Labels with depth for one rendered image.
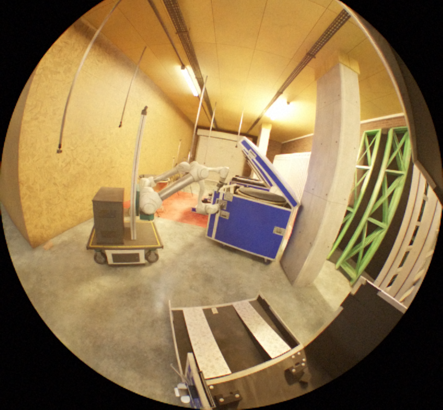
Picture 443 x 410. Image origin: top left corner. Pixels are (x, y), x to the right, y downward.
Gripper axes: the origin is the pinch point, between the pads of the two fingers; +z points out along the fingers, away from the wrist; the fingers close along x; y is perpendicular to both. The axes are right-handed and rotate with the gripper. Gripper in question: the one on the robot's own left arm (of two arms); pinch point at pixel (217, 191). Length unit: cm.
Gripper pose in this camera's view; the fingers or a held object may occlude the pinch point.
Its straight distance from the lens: 226.0
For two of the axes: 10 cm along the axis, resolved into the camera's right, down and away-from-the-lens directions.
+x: -4.0, 1.0, -9.1
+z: -3.3, 9.1, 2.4
